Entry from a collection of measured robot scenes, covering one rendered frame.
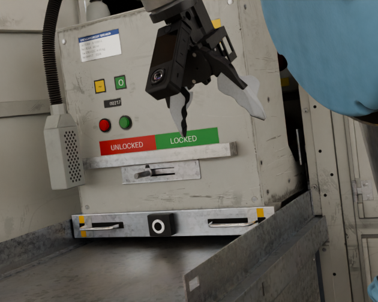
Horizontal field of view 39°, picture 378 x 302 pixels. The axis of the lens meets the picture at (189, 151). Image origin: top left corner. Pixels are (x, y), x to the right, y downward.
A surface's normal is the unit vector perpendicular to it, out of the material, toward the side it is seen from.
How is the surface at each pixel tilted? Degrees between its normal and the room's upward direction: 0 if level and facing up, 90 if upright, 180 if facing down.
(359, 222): 90
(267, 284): 90
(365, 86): 114
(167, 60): 57
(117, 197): 90
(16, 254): 90
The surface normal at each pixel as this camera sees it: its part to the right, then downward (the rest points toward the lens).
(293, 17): -0.84, 0.51
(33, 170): 0.64, -0.04
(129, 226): -0.45, 0.11
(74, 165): 0.88, -0.09
